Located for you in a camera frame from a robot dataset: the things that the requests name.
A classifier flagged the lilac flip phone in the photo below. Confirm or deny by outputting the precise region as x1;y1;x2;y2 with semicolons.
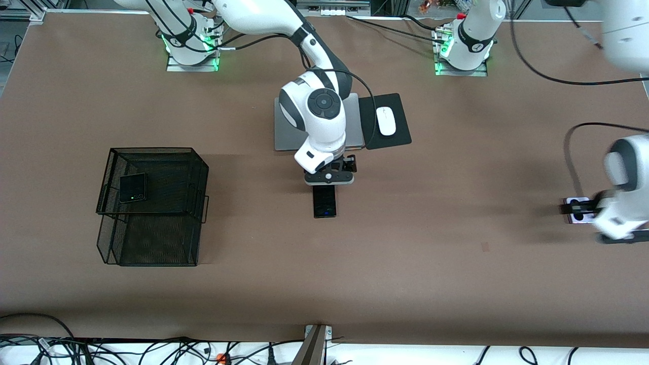
564;197;598;225

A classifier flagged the black slab smartphone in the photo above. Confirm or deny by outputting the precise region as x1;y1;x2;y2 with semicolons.
312;185;338;219

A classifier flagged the dark flip phone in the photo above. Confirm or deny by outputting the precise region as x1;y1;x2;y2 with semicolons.
119;172;148;204

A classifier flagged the white computer mouse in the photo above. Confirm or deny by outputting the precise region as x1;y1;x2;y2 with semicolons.
376;106;397;136

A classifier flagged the black mouse pad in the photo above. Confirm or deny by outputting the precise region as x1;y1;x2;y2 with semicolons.
358;93;412;151

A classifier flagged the silver closed laptop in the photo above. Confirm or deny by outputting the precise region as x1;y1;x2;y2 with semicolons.
274;93;366;152

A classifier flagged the grey metal mounting plate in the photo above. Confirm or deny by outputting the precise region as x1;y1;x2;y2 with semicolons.
166;51;220;72
435;57;488;78

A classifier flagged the silver rack device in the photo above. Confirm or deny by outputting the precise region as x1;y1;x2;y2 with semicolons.
296;0;371;17

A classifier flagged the black mesh two-tier tray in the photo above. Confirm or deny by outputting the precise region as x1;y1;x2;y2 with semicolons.
95;147;210;267

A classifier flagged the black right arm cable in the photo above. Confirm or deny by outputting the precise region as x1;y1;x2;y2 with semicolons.
145;0;378;155

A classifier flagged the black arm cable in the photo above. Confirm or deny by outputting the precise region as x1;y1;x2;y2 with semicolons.
145;0;378;155
509;0;649;201

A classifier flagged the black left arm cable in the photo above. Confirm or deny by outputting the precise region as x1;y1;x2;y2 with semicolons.
509;0;649;201

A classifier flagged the black table cable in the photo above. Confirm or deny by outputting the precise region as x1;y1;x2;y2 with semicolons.
346;15;442;44

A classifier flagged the metal camera post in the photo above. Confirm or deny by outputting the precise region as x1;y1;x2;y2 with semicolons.
292;324;333;365

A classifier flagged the thick grey cable loop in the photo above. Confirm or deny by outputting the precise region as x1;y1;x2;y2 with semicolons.
0;313;77;346

